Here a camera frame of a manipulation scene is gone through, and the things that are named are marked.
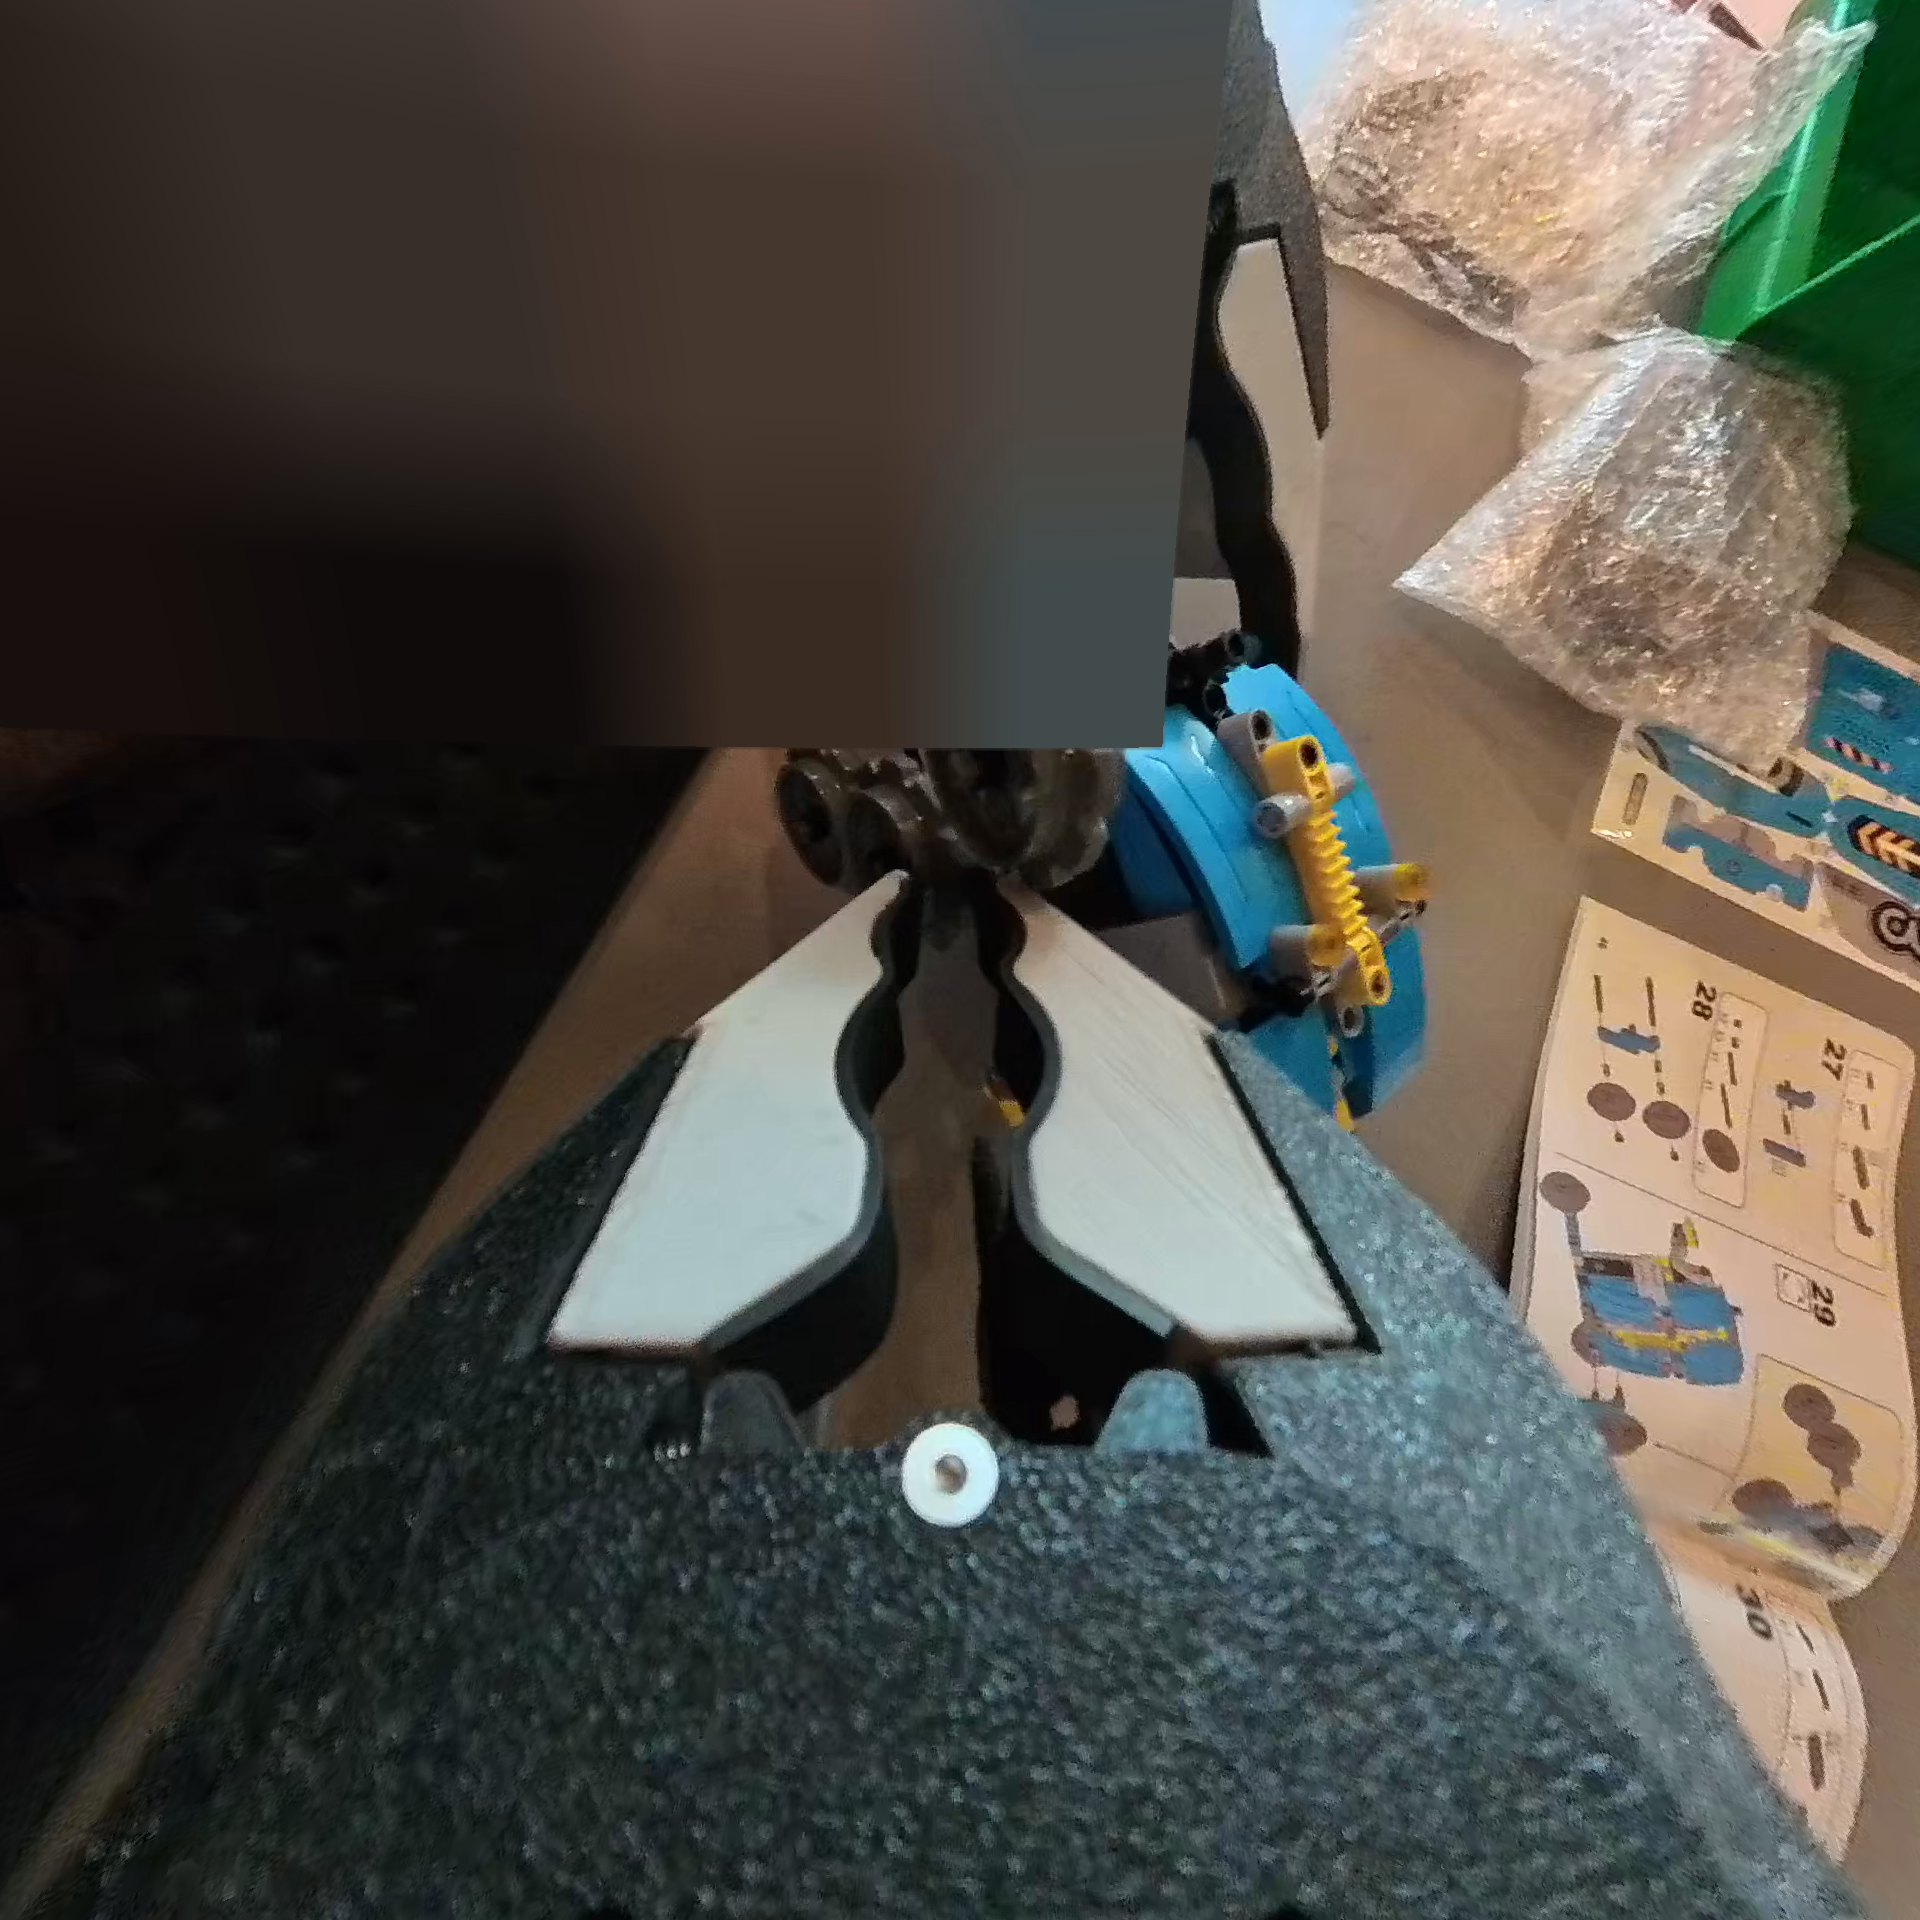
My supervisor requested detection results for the black perforated panel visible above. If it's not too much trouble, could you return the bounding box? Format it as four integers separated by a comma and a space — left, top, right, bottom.
0, 732, 708, 1802

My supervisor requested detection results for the bubble wrap bag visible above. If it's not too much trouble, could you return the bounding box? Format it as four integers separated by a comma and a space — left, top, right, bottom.
1394, 331, 1854, 768
1296, 0, 1879, 355

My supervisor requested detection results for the green plastic bin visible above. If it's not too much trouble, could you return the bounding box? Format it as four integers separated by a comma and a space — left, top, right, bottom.
1694, 0, 1920, 564

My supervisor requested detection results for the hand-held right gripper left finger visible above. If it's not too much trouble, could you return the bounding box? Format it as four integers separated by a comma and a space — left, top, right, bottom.
547, 870, 919, 1413

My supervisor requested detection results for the blue building block vehicle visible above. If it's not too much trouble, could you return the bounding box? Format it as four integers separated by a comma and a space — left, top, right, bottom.
772, 630, 1435, 1142

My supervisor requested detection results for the blue sticker sheet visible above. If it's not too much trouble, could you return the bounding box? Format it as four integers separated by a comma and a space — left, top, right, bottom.
1591, 607, 1920, 993

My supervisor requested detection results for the instruction booklet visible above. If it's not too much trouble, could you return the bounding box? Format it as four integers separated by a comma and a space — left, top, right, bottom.
1506, 897, 1920, 1862

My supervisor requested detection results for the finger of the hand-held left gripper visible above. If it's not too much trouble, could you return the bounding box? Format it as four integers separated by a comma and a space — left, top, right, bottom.
1170, 293, 1308, 678

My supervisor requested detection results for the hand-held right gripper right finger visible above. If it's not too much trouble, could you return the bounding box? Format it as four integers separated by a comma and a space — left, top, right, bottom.
973, 884, 1383, 1446

